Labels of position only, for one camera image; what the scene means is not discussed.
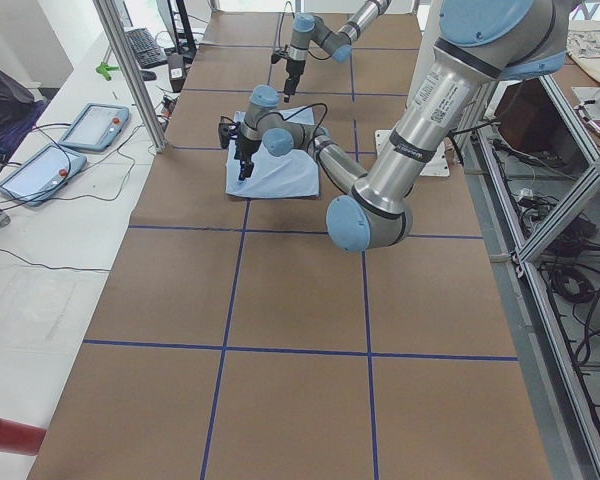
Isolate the far teach pendant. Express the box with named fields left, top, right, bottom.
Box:
left=58, top=103, right=130, bottom=152

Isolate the light blue t-shirt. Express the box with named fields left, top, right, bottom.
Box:
left=225, top=128, right=320, bottom=199

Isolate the teach pendant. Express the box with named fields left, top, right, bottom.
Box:
left=58, top=103, right=130, bottom=152
left=0, top=144, right=87, bottom=206

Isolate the black keyboard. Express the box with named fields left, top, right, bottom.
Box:
left=125, top=28, right=168, bottom=69

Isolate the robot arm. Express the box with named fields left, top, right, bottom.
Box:
left=218, top=1, right=574, bottom=252
left=271, top=0, right=391, bottom=103

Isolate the aluminium frame post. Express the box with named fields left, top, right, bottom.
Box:
left=93, top=0, right=167, bottom=154

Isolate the red fire extinguisher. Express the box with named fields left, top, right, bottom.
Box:
left=0, top=418, right=47, bottom=456

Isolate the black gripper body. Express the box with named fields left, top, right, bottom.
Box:
left=218, top=117, right=260, bottom=163
left=271, top=44, right=306, bottom=80

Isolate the seated person in black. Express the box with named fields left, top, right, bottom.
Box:
left=0, top=70, right=47, bottom=164

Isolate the near teach pendant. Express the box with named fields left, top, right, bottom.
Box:
left=0, top=144, right=87, bottom=206

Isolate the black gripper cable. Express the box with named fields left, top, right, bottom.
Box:
left=279, top=102, right=329, bottom=139

